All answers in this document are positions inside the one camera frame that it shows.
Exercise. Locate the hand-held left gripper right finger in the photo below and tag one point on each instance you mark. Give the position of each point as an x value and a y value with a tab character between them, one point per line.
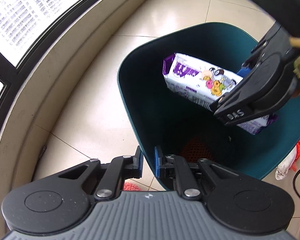
157	163

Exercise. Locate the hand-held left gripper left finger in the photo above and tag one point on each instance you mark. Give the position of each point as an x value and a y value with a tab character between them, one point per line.
140	163

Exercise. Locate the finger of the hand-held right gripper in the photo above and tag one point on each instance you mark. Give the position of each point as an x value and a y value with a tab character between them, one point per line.
244	71

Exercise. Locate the white purple snack packet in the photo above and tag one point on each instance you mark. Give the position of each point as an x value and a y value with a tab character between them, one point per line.
190	77

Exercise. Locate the teal plastic trash bin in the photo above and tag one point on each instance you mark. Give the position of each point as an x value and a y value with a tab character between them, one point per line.
145	85

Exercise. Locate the pink fluffy mat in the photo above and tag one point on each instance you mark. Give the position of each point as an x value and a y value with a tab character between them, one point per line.
131	186

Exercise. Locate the orange mesh net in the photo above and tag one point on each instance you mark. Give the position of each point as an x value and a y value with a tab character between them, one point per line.
197	150

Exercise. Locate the white crumpled plastic bag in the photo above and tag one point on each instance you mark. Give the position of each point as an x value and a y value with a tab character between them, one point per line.
286	165

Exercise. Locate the black framed window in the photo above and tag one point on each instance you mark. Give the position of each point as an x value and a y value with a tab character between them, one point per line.
27	12

